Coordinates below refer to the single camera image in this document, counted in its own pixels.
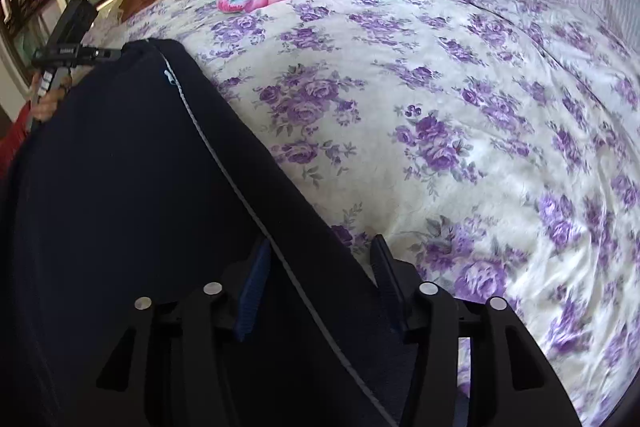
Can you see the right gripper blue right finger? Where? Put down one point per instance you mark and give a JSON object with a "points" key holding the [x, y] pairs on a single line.
{"points": [[512, 381]]}

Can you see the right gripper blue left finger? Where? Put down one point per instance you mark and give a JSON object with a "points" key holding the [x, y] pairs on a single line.
{"points": [[161, 370]]}

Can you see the dark navy blue pants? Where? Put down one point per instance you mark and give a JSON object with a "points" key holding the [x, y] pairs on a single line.
{"points": [[146, 184]]}

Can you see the person's left hand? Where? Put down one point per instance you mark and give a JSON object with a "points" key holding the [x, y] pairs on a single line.
{"points": [[43, 110]]}

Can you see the purple floral bed quilt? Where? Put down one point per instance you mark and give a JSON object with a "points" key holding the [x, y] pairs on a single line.
{"points": [[494, 144]]}

